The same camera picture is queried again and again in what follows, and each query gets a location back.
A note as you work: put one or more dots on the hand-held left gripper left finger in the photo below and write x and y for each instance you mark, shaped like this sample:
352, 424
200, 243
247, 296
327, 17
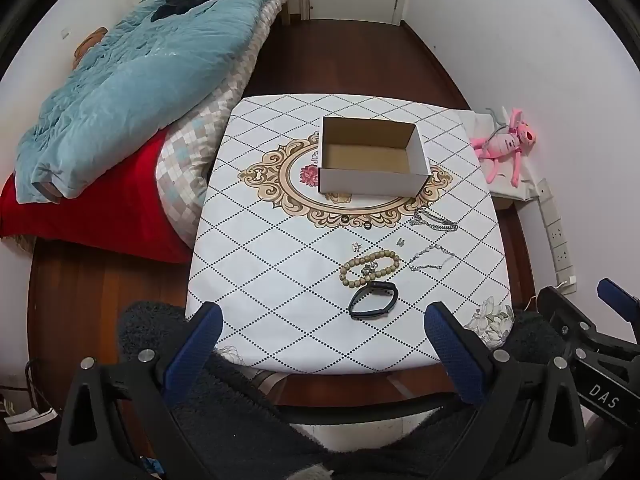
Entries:
195, 345

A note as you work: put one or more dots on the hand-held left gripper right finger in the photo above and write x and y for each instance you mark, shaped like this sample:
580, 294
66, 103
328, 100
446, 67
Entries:
450, 345

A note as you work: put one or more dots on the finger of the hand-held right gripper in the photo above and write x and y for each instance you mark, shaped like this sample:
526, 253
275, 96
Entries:
565, 312
617, 294

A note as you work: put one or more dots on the black wristband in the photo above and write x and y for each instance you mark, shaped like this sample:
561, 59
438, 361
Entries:
360, 312

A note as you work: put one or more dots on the white cardboard box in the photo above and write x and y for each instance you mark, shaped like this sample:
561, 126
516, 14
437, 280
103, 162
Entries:
365, 182

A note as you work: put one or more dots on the white power strip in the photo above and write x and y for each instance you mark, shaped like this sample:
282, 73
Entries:
557, 245

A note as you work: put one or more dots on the dark fuzzy chair cover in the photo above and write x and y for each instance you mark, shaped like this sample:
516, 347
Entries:
235, 410

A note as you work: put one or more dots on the white diamond-pattern tablecloth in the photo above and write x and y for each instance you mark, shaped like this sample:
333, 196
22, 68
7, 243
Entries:
260, 260

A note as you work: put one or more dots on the red blanket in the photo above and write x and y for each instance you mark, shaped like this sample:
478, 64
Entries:
100, 210

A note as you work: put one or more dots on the pink plush toy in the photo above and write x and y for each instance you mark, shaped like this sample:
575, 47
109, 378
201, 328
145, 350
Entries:
502, 147

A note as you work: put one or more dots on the white paper stack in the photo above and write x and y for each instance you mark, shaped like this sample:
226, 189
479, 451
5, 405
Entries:
30, 417

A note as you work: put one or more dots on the checkered quilt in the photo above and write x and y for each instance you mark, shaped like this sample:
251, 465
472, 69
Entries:
200, 160

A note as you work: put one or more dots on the light blue quilt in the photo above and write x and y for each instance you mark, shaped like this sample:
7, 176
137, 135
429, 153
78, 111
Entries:
150, 80

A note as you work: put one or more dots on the brown plush toy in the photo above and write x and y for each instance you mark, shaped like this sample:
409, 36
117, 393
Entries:
87, 45

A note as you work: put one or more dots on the white wall socket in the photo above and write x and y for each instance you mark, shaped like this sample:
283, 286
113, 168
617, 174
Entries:
544, 187

